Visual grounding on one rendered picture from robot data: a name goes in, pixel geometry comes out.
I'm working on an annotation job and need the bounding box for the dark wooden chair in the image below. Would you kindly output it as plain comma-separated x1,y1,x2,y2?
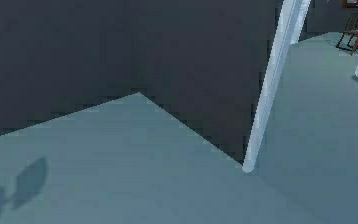
335,12,358,52

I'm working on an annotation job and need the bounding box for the white door frame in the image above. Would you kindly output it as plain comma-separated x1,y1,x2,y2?
241,0,312,174

